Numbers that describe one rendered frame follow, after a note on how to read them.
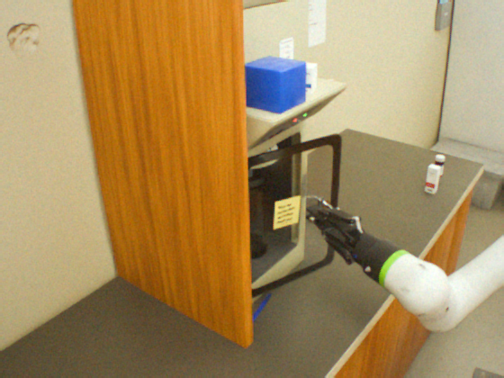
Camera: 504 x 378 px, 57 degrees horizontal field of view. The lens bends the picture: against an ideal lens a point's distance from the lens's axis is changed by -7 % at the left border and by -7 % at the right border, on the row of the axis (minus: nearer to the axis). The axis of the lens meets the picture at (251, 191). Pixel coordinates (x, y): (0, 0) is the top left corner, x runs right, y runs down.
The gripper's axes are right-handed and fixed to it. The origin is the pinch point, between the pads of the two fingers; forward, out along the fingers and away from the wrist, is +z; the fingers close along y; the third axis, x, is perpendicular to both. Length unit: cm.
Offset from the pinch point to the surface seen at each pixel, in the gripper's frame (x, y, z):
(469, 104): -263, -56, 131
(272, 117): 16.7, 31.0, -4.0
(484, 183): -234, -98, 88
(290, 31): -0.4, 43.6, 13.2
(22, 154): 62, 20, 36
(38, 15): 52, 52, 40
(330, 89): -5.2, 31.0, 3.8
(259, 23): 10.8, 47.3, 9.1
